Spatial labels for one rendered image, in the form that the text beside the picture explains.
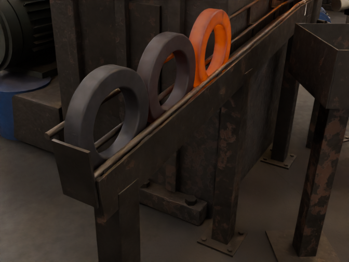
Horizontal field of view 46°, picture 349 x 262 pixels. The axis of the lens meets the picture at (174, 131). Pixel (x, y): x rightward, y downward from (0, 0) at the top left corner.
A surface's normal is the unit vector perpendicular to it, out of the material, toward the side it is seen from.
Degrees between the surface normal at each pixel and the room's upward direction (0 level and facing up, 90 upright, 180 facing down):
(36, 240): 0
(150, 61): 51
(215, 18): 90
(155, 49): 37
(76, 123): 68
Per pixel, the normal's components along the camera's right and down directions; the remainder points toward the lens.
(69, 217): 0.02, -0.89
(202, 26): -0.32, -0.36
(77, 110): -0.42, -0.16
